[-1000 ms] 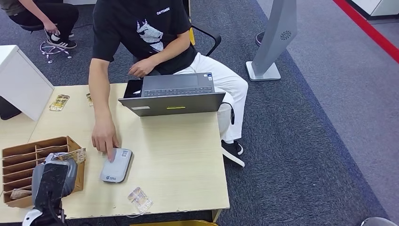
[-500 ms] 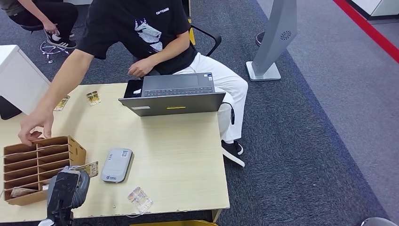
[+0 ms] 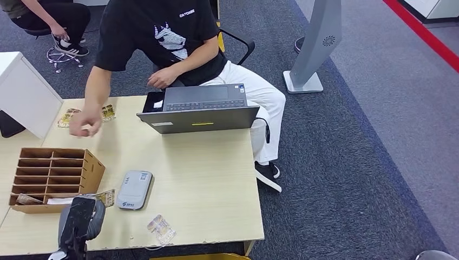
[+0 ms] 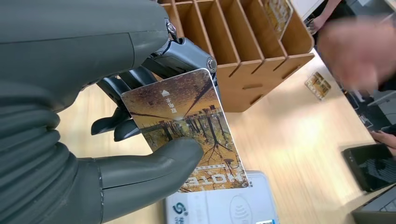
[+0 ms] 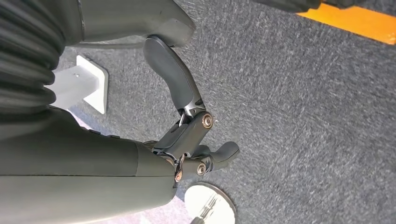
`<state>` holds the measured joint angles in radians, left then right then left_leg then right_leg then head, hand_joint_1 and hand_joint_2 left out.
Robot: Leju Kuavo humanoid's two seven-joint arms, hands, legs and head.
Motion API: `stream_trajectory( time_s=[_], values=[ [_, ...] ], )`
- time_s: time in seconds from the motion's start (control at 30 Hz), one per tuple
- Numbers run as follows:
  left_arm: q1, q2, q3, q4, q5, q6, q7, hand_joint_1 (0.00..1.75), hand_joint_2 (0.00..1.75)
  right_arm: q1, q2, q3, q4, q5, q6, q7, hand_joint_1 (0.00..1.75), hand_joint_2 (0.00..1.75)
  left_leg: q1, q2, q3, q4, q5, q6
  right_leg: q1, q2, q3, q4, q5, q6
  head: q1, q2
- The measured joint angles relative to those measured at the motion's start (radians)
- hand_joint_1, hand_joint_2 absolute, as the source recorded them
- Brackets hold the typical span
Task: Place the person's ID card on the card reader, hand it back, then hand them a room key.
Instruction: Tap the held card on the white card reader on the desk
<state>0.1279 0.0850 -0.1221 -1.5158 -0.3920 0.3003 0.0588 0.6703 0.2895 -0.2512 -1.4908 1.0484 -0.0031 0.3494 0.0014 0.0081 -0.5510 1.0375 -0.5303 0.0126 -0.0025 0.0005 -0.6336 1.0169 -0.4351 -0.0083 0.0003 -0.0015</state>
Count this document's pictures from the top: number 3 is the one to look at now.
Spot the person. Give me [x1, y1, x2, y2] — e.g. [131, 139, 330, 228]
[0, 0, 91, 57]
[69, 0, 287, 193]

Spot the grey rounded object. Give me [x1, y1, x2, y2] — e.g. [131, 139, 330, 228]
[416, 250, 457, 260]

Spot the grey laptop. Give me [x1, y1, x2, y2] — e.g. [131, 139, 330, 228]
[136, 83, 260, 135]

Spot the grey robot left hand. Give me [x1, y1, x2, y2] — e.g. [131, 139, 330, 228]
[57, 196, 107, 251]

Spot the grey kiosk stand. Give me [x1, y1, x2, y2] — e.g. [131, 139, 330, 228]
[282, 0, 343, 95]

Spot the yellow object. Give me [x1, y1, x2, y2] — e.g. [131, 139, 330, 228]
[149, 252, 252, 260]

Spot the black laptop power cable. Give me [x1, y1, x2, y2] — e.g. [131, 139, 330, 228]
[255, 116, 271, 145]

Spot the yellow printed ID card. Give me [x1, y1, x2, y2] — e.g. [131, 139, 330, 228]
[94, 189, 116, 209]

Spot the grey card reader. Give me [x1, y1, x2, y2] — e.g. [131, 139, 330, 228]
[115, 170, 154, 211]

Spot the clear plastic card sleeve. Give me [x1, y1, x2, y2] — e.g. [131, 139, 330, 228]
[146, 214, 177, 247]

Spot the person's left hand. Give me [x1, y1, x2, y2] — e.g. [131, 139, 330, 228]
[147, 66, 180, 90]

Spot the person's right hand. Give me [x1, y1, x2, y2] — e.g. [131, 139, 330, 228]
[69, 107, 103, 139]

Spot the black object under cabinet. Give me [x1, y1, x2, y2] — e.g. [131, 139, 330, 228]
[0, 109, 27, 139]

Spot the white card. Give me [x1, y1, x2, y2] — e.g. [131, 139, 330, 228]
[47, 196, 76, 205]

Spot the black smartphone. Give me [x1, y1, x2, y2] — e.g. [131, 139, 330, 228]
[142, 91, 166, 114]

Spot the wooden slotted card organiser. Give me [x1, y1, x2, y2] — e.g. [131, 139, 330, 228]
[9, 147, 106, 215]

